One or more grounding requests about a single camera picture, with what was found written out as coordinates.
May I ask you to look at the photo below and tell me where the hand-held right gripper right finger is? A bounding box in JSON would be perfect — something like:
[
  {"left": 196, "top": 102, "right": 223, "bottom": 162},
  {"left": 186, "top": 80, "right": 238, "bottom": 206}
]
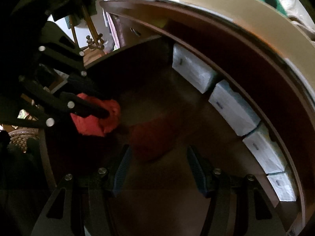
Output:
[{"left": 186, "top": 146, "right": 287, "bottom": 236}]

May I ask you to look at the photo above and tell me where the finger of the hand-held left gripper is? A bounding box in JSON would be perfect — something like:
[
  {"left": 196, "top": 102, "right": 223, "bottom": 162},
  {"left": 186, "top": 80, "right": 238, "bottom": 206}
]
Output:
[
  {"left": 18, "top": 75, "right": 110, "bottom": 129},
  {"left": 38, "top": 36, "right": 109, "bottom": 99}
]

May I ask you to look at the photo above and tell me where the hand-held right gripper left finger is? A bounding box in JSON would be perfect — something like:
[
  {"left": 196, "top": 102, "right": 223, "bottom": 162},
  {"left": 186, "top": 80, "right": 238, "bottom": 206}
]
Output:
[{"left": 31, "top": 145, "right": 133, "bottom": 236}]

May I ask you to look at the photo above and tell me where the dark red underwear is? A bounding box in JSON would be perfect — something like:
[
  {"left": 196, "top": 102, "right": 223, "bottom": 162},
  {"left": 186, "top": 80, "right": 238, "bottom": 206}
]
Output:
[{"left": 129, "top": 120, "right": 178, "bottom": 163}]

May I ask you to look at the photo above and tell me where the shallow gold cardboard box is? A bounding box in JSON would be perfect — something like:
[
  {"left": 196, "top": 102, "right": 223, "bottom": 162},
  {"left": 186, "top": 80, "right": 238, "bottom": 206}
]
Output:
[{"left": 178, "top": 0, "right": 315, "bottom": 89}]

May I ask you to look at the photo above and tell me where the wooden coat rack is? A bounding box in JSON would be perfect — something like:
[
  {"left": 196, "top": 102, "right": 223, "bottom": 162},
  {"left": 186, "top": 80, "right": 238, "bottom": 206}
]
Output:
[{"left": 69, "top": 5, "right": 105, "bottom": 52}]

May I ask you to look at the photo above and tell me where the pink striped bag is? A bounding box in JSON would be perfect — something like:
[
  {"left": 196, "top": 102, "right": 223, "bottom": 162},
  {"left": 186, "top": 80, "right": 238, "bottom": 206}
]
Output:
[{"left": 106, "top": 12, "right": 121, "bottom": 50}]

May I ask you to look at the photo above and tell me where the wicker basket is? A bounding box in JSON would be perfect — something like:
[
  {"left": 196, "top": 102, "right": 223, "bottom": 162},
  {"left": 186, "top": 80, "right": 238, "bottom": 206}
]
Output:
[{"left": 8, "top": 126, "right": 41, "bottom": 151}]

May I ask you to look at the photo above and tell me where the white tissue pack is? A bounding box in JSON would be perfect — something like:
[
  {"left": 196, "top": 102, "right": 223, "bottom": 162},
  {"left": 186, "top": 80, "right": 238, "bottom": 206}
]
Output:
[
  {"left": 172, "top": 44, "right": 218, "bottom": 94},
  {"left": 242, "top": 123, "right": 288, "bottom": 175},
  {"left": 266, "top": 171, "right": 297, "bottom": 201},
  {"left": 209, "top": 79, "right": 261, "bottom": 136}
]

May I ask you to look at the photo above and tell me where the brown wooden cabinet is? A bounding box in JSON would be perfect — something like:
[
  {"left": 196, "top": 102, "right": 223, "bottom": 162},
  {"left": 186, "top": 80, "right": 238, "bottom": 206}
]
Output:
[{"left": 118, "top": 15, "right": 164, "bottom": 48}]

